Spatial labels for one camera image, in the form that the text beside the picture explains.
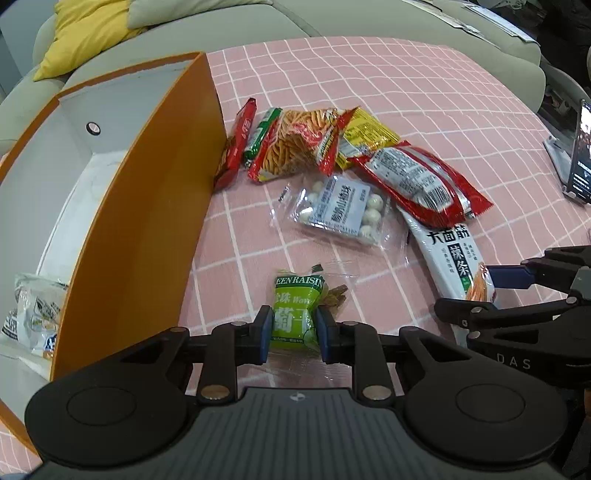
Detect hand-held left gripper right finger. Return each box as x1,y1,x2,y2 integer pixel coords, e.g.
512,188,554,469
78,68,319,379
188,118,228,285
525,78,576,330
315,305,467,403

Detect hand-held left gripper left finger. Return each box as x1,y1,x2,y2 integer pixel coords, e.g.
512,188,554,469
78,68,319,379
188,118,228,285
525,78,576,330
115,305,274,403

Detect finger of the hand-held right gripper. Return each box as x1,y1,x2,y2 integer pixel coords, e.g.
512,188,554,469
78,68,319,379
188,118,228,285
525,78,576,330
434,298,578,329
487,246,591,296

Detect green raisin packet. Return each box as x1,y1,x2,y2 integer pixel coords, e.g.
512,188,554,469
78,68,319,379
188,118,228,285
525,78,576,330
270,263,354,361

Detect white spicy strip packet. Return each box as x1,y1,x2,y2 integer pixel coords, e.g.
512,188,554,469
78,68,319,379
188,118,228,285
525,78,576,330
399,203,499,344

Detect clear packet of white balls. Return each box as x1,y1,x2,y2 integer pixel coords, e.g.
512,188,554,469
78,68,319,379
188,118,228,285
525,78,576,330
272,174,409,266

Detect large red snack packet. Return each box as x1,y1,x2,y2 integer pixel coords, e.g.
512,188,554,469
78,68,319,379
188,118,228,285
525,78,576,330
353,143,491,228

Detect orange cardboard box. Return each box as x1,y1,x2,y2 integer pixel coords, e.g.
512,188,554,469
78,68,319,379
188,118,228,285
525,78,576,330
0,52,227,462

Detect red chocolate bar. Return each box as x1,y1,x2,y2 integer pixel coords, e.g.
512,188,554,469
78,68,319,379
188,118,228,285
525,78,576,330
215,98,258,190

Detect orange noodle stick packet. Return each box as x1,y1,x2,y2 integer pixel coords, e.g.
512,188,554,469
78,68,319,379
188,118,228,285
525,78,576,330
248,107,356,184

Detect green sausage stick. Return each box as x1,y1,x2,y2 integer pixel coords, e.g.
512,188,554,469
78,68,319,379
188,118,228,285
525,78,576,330
243,107,283,169

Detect yellow snack packet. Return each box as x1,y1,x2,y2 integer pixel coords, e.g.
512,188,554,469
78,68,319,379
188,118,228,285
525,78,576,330
335,108,402,171

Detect white snack packet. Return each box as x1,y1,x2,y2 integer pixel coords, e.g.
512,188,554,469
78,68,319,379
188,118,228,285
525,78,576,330
2,300,62,361
14,272,70,326

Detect dark furniture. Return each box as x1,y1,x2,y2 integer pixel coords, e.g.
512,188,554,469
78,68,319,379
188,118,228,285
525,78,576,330
538,0,591,134

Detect pink checked tablecloth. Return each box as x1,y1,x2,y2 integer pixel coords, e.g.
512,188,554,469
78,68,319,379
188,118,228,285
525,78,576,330
0,39,591,480

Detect paper leaflet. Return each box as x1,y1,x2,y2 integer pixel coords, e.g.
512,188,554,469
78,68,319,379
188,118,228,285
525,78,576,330
406,0,481,33
466,2,539,42

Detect grey-green sofa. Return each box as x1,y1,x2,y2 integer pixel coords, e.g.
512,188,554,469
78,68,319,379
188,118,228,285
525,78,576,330
0,0,548,158

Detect grey pillow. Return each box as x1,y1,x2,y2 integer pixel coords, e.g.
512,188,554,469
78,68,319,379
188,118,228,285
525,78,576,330
127,0,274,35

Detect yellow pillow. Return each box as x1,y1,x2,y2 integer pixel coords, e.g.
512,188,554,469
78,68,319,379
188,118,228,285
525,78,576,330
33,0,148,83

